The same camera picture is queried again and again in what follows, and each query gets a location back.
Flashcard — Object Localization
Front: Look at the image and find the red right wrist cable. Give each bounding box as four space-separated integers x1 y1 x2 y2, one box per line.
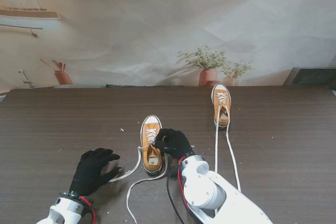
177 157 190 209

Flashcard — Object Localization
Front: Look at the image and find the black right wrist box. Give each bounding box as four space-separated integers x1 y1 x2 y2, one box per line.
167 166 180 180

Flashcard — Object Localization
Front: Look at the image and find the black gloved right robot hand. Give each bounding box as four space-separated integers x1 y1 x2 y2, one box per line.
152 128 196 161

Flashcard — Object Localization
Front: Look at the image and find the red left wrist cable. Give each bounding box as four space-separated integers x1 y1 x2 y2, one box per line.
78 196 97 224

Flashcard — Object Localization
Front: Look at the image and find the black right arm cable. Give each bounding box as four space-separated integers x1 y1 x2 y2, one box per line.
166 174 184 224

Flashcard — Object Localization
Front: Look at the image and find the printed kitchen backdrop cloth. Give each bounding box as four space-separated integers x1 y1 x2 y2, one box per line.
0 0 336 90

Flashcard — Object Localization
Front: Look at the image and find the red wrist cable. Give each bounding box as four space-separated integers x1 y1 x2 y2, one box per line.
177 157 190 209
78 196 97 224

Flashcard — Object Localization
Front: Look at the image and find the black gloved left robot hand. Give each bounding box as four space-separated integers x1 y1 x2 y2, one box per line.
68 147 123 197

